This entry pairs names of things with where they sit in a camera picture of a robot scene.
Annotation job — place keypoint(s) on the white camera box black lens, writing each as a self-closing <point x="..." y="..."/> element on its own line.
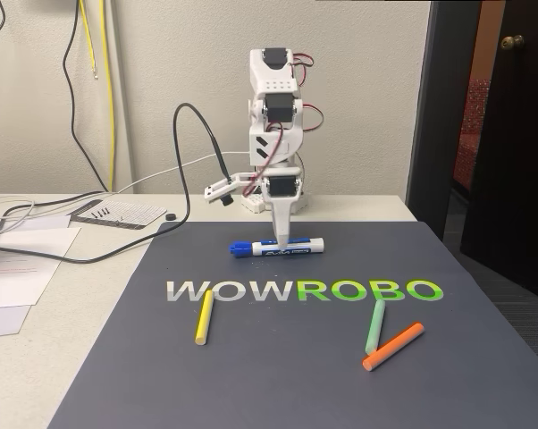
<point x="216" y="193"/>

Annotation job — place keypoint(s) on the orange chalk stick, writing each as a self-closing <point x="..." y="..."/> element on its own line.
<point x="394" y="346"/>

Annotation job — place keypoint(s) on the dark wooden door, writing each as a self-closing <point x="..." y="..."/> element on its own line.
<point x="519" y="156"/>

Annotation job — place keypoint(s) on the large white paper sheet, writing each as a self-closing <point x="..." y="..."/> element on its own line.
<point x="23" y="277"/>

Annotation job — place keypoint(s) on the grey WOWROBO mat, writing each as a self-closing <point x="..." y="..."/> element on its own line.
<point x="269" y="384"/>

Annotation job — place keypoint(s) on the grey door frame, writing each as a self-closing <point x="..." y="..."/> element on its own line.
<point x="439" y="111"/>

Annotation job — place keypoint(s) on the small white paper sheet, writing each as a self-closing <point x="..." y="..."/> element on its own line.
<point x="3" y="319"/>

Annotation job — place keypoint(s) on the grey striped screw card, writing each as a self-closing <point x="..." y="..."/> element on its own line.
<point x="130" y="214"/>

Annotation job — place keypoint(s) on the red upholstered furniture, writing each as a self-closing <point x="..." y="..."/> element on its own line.
<point x="470" y="134"/>

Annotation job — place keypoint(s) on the brass door knob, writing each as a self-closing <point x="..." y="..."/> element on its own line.
<point x="512" y="41"/>

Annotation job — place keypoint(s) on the blue dry erase marker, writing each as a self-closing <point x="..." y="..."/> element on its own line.
<point x="307" y="247"/>

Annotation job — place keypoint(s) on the green chalk stick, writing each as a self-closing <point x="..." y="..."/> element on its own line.
<point x="375" y="326"/>

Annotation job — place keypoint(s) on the yellow chalk stick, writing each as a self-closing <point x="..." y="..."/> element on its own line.
<point x="204" y="316"/>

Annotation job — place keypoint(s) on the small black round cap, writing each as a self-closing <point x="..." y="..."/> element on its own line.
<point x="170" y="216"/>

